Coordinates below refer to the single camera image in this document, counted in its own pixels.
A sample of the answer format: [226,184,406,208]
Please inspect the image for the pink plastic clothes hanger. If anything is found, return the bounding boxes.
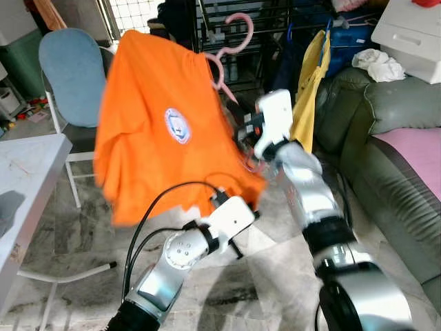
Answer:
[204,12,256,106]

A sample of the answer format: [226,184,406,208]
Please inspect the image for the orange shirt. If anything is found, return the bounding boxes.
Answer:
[93,29,267,227]

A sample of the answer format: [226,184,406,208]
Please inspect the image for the yellow garment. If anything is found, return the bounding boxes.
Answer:
[289,29,333,154]

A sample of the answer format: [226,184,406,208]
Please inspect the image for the navy blue garment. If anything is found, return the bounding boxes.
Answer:
[272,24,307,97]

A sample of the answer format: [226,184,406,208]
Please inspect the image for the black metal clothes rack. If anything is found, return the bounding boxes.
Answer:
[195,0,387,94]

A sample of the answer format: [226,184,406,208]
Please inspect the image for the blue storage box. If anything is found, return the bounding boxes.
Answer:
[324,24,376,77]

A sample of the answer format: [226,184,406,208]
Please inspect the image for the grey green leather sofa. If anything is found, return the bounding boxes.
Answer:
[314,66,441,311]

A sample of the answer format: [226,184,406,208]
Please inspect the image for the crumpled white cloth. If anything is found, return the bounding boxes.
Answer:
[351,48,407,83]

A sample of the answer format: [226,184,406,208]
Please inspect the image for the pink seat cushion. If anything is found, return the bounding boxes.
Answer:
[372,126,441,201]

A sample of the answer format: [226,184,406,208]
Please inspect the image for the white folding chair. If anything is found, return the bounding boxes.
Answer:
[39,28,121,208]

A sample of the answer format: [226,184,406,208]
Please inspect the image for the white plastic storage box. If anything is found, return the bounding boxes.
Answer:
[371,0,441,85]

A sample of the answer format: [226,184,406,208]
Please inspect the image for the light blue chair back cover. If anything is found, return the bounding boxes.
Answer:
[39,28,107,128]

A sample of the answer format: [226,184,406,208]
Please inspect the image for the white plastic folding table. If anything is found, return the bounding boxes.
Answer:
[0,133,118,330]

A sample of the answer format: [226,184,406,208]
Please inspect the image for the brown wooden plank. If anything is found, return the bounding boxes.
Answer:
[31,0,68,32]

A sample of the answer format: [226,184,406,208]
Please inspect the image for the green cabinet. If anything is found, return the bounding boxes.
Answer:
[0,28,49,101]

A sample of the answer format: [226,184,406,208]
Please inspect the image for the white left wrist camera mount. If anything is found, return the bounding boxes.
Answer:
[205,195,260,243]

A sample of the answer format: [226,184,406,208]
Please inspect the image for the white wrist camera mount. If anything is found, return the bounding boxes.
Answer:
[255,90,294,142]
[205,195,260,243]

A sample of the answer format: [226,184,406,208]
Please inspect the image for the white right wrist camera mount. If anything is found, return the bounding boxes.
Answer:
[255,90,294,142]

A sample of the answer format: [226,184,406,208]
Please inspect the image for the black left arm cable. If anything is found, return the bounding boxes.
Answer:
[121,181,229,304]

